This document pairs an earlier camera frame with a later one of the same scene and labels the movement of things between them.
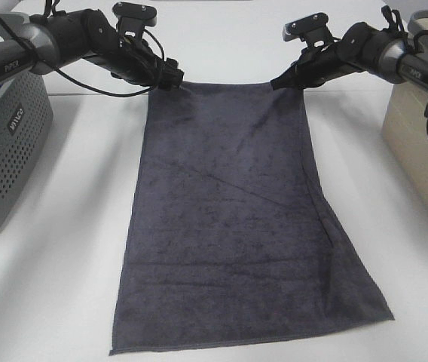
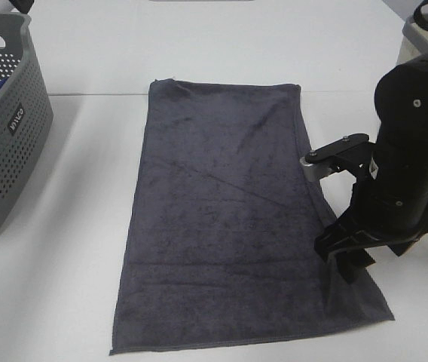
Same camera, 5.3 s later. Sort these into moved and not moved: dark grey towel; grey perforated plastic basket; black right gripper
Moved: black right gripper
Not moved: grey perforated plastic basket; dark grey towel
